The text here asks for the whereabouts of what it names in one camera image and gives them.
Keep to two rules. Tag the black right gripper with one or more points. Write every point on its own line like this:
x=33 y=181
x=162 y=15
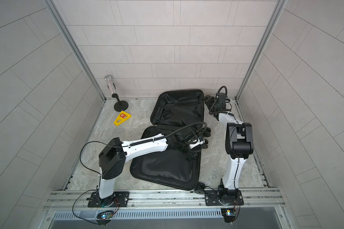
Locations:
x=210 y=102

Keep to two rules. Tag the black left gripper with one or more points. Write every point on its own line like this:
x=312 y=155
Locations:
x=191 y=154

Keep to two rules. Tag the white hard-shell suitcase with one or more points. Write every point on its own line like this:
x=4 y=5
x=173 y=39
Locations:
x=178 y=166

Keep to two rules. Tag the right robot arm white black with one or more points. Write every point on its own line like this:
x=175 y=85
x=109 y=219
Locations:
x=238 y=146

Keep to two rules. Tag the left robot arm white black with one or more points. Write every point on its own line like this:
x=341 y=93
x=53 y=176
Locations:
x=116 y=153

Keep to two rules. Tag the yellow triangular plastic piece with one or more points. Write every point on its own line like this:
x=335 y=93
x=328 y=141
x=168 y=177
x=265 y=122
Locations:
x=121 y=118

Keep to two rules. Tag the right circuit board with LED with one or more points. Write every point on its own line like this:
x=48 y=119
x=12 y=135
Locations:
x=229 y=215

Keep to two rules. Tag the circuit board with led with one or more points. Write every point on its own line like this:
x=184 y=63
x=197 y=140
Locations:
x=105 y=216
x=229 y=215

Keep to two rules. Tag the left circuit board with LED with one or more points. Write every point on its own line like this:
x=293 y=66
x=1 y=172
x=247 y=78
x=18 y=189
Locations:
x=105 y=216

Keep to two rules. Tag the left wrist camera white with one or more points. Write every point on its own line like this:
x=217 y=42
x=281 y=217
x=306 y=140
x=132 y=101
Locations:
x=196 y=143

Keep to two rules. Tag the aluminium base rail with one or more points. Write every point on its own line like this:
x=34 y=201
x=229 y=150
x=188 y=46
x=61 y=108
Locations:
x=162 y=199

